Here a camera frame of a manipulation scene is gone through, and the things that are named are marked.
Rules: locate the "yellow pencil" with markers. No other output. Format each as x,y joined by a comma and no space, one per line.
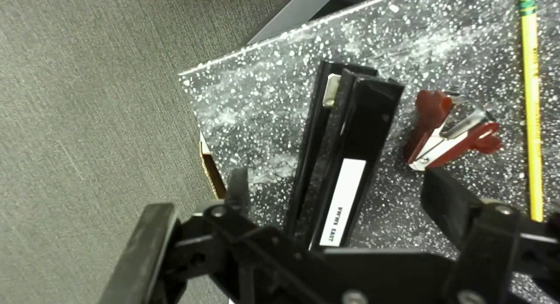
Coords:
532,98

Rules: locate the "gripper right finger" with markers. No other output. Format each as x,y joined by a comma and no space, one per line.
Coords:
494,247

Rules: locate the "black stapler with white label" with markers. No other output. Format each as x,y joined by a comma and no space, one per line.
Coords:
363,133

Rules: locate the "red staple remover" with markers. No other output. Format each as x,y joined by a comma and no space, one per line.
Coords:
431,116

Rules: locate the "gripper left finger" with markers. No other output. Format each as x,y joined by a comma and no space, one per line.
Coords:
205,251

